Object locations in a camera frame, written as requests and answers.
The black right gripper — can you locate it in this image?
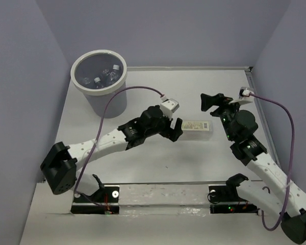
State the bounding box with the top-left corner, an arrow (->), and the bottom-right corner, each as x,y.
200,92 -> 245,141

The clear bottle cream label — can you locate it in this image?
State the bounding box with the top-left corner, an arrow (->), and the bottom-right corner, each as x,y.
180,120 -> 213,141

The clear crushed bottle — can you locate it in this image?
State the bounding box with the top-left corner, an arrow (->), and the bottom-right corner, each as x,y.
108,64 -> 121,86

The clear unlabelled bottle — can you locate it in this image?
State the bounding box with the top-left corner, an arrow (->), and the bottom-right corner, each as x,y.
94,77 -> 105,89

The blue label bottle front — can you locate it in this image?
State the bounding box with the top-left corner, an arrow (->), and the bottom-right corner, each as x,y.
99,68 -> 111,82

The blue label bottle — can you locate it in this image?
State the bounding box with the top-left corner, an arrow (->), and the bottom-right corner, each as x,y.
82,77 -> 92,87
99,68 -> 111,82

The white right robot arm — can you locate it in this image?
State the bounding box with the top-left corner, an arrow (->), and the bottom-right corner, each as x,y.
200,89 -> 306,244

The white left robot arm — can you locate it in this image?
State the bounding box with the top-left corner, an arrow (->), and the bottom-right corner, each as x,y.
40,100 -> 183,202

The white round plastic bin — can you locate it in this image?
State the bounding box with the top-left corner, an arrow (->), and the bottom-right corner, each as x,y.
70,50 -> 128,118

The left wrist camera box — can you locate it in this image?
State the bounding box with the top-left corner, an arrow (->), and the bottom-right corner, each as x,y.
160,95 -> 180,120

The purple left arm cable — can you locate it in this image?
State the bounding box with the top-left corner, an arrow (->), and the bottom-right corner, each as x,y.
75,86 -> 166,207

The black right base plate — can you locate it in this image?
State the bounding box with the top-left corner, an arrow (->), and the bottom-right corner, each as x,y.
207,185 -> 259,214

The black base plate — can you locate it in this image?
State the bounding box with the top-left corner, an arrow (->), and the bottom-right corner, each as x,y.
207,185 -> 259,214
70,185 -> 120,215

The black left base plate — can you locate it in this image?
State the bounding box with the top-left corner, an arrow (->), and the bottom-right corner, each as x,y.
70,185 -> 120,215

